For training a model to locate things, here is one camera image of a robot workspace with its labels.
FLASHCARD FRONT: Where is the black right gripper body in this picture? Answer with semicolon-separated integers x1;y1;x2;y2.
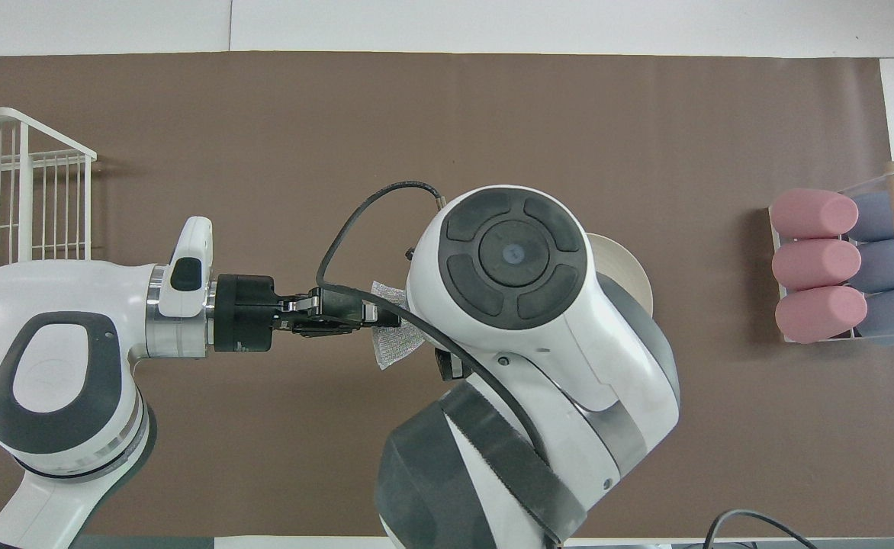
433;347;473;383

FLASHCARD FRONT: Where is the white wire dish rack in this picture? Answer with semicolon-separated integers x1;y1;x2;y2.
0;108;98;268

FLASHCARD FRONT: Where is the pink plastic cup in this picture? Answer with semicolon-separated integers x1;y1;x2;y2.
774;285;870;345
769;188;860;239
770;238;863;292

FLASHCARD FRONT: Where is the brown table mat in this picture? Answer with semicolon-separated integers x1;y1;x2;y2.
0;52;894;538

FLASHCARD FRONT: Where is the clear plastic bag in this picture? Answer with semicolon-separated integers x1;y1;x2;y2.
368;280;427;372

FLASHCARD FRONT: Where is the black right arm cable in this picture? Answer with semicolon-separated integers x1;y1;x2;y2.
315;180;556;475

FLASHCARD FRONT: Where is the cream round plate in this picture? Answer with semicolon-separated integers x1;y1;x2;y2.
584;233;654;323

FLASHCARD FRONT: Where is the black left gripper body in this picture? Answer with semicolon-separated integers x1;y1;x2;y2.
212;274;281;354

